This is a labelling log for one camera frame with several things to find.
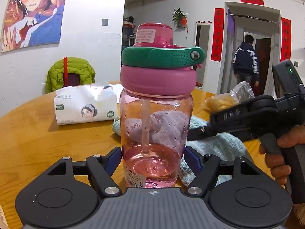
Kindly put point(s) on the potted wall plant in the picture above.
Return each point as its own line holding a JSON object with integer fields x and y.
{"x": 179, "y": 18}

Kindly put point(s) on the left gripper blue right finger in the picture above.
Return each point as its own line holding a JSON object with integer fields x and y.
{"x": 205, "y": 169}

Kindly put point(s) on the white tissue pack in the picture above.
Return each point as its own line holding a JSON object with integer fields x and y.
{"x": 85, "y": 103}

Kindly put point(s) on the plastic bag of rubber bands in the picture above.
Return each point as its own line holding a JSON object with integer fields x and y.
{"x": 240, "y": 93}

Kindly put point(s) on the red door couplet banner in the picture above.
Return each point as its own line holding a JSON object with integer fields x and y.
{"x": 218, "y": 32}

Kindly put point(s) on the grey wall switch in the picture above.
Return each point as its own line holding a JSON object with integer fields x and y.
{"x": 105, "y": 22}

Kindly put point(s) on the right hand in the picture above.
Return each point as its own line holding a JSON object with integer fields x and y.
{"x": 285, "y": 158}

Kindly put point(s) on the dark red chair with jacket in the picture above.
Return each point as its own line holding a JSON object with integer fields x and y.
{"x": 73, "y": 79}

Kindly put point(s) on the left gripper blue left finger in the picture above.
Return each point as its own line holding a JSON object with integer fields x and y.
{"x": 100, "y": 171}

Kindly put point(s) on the pink water bottle green handle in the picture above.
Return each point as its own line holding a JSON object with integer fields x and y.
{"x": 156, "y": 105}

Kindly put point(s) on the anime wall poster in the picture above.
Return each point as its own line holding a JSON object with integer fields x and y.
{"x": 29, "y": 23}

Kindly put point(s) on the right red couplet banner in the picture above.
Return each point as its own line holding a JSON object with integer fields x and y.
{"x": 286, "y": 39}

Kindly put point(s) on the person in dark hoodie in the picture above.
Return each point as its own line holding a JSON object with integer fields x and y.
{"x": 246, "y": 62}

